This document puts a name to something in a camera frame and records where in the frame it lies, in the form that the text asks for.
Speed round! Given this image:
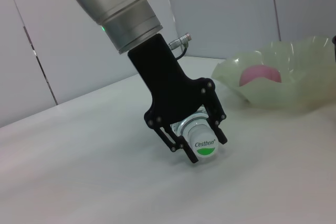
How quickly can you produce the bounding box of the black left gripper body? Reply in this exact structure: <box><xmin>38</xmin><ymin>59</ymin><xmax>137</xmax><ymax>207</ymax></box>
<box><xmin>128</xmin><ymin>34</ymin><xmax>217</xmax><ymax>131</ymax></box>

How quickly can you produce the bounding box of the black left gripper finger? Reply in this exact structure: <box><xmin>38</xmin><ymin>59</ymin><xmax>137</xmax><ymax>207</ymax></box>
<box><xmin>151</xmin><ymin>123</ymin><xmax>198</xmax><ymax>164</ymax></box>
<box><xmin>203</xmin><ymin>89</ymin><xmax>228</xmax><ymax>145</ymax></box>

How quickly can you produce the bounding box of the water bottle green label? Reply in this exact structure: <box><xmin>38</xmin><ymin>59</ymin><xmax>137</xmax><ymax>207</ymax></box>
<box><xmin>170</xmin><ymin>107</ymin><xmax>220</xmax><ymax>159</ymax></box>

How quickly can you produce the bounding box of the pink peach toy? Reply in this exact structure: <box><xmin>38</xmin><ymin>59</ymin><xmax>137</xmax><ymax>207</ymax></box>
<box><xmin>238</xmin><ymin>64</ymin><xmax>282</xmax><ymax>87</ymax></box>

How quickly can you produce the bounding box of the green translucent fruit plate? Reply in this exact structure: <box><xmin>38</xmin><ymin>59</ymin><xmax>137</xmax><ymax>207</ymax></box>
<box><xmin>211</xmin><ymin>36</ymin><xmax>336</xmax><ymax>113</ymax></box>

